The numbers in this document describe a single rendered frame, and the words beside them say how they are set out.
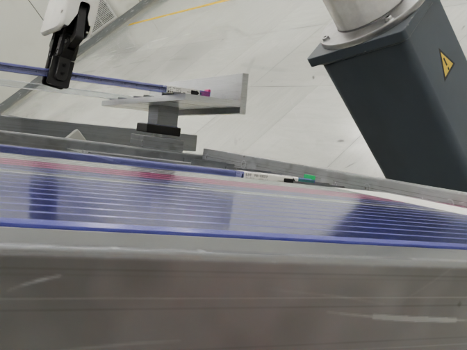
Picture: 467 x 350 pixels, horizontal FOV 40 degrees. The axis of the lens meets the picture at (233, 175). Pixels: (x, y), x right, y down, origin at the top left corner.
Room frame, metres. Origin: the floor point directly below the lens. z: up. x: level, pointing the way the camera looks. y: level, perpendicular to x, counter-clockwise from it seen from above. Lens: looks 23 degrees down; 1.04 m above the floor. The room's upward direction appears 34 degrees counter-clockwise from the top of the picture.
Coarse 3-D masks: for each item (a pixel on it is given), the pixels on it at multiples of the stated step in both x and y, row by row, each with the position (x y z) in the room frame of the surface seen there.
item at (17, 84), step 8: (0, 80) 1.14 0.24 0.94; (8, 80) 1.15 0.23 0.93; (24, 88) 1.16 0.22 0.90; (32, 88) 1.16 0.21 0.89; (40, 88) 1.16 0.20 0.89; (48, 88) 1.17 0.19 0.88; (72, 88) 1.18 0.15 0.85; (88, 96) 1.19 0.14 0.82; (96, 96) 1.19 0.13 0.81; (104, 96) 1.20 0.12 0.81; (112, 96) 1.21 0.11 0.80; (120, 96) 1.21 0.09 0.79; (128, 96) 1.22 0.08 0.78
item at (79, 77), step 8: (0, 64) 0.93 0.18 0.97; (8, 64) 0.93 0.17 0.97; (16, 64) 0.94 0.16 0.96; (16, 72) 0.94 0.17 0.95; (24, 72) 0.94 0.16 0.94; (32, 72) 0.94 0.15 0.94; (40, 72) 0.95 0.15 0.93; (72, 72) 0.96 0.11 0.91; (72, 80) 0.96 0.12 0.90; (80, 80) 0.96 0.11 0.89; (88, 80) 0.97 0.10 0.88; (96, 80) 0.97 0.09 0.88; (104, 80) 0.97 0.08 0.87; (112, 80) 0.98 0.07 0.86; (120, 80) 0.98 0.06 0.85; (128, 80) 0.99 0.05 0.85; (136, 88) 0.99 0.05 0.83; (144, 88) 0.99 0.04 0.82; (152, 88) 1.00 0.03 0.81; (160, 88) 1.00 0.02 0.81; (208, 96) 1.03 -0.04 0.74
